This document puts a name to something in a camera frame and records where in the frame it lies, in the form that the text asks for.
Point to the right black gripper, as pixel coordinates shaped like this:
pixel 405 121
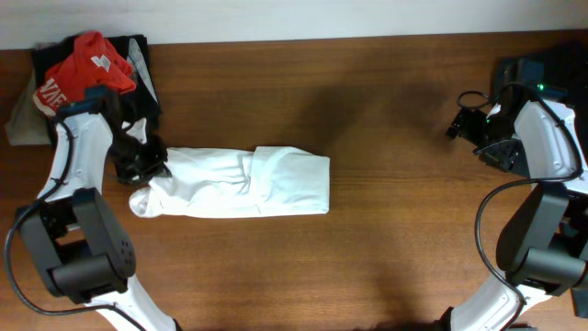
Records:
pixel 469 130

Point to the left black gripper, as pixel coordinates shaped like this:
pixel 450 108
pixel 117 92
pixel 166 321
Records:
pixel 155 170

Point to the white t-shirt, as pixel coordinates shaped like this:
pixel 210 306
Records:
pixel 225 184

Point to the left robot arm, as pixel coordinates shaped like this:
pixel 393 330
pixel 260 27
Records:
pixel 76 242

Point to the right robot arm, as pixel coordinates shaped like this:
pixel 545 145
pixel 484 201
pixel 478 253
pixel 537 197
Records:
pixel 528 126

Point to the red printed t-shirt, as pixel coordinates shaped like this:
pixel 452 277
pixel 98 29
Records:
pixel 93 62

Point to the black folded garment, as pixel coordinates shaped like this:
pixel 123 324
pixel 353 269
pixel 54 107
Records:
pixel 140 103

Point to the grey folded garment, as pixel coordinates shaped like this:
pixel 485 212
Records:
pixel 27 125

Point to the dark garment at right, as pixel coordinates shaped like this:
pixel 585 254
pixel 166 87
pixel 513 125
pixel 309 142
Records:
pixel 565 66

